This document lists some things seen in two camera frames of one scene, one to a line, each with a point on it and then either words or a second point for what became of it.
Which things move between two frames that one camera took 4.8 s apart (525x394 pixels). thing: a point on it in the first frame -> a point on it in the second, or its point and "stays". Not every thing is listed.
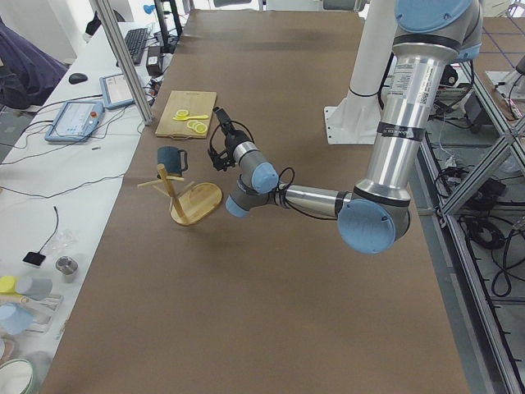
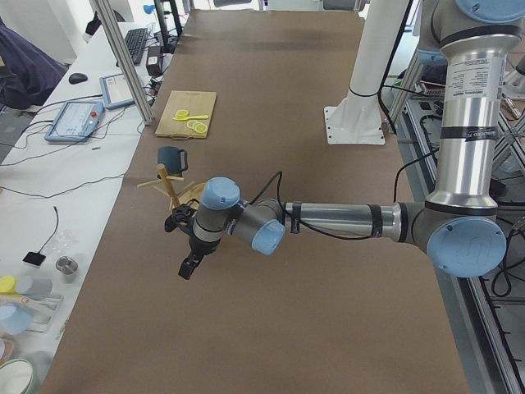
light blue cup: (15, 319) stays
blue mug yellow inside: (171, 158) stays
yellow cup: (7, 285) stays
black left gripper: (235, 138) -> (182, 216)
